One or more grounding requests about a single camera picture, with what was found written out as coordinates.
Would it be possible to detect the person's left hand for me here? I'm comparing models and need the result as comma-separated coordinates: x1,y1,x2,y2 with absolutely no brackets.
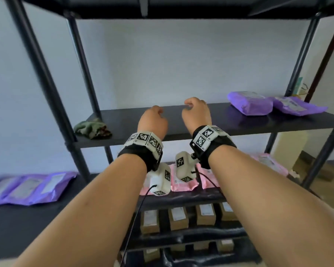
137,105,169,142

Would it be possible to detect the person's right hand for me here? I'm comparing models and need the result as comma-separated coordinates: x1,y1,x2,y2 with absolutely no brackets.
181,97,213,136

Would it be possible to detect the dark metal shelf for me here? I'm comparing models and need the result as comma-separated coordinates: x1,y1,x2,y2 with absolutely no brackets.
3,0,334,267

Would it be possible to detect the green and pink cleaning cloth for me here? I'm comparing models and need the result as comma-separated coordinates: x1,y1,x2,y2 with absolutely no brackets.
73,118,113,140

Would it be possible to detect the group of brown cardboard boxes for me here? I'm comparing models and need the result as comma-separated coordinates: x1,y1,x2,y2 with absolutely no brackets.
139,202,239,263

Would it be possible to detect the person's left forearm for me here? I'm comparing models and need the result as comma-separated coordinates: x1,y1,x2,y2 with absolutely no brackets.
11,154,148,267

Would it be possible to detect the person's right forearm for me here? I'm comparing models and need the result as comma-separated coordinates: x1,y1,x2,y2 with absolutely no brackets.
209,144,334,267

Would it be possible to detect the black marker wristband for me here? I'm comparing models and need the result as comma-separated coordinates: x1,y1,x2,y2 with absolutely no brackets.
190,125,237,169
117,131,164,173

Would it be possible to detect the white marker cube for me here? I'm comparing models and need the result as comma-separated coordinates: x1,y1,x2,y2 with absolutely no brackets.
175,151,200,183

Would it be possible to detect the colourful printed box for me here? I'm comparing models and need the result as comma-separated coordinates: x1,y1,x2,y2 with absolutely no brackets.
294,77,304,96

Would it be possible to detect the black low table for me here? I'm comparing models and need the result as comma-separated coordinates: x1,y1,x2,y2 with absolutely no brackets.
0,175,140,262

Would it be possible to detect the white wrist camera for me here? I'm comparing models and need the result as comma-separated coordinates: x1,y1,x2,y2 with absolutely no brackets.
149,162,172,197

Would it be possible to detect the black camera cable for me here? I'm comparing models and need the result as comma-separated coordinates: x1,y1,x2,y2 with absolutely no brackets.
192,171,222,189
119,185,158,267

